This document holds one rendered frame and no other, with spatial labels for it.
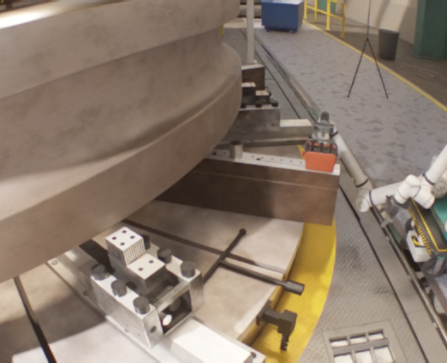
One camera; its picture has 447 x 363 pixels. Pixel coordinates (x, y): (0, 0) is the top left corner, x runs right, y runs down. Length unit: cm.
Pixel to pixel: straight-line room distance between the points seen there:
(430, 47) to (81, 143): 1019
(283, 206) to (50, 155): 152
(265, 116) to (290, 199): 105
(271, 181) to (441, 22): 927
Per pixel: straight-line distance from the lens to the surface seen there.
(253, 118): 326
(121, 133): 164
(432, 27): 1096
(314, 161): 228
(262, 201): 247
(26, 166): 148
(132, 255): 158
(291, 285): 203
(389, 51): 933
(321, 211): 245
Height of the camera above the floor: 181
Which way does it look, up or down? 31 degrees down
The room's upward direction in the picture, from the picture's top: 1 degrees counter-clockwise
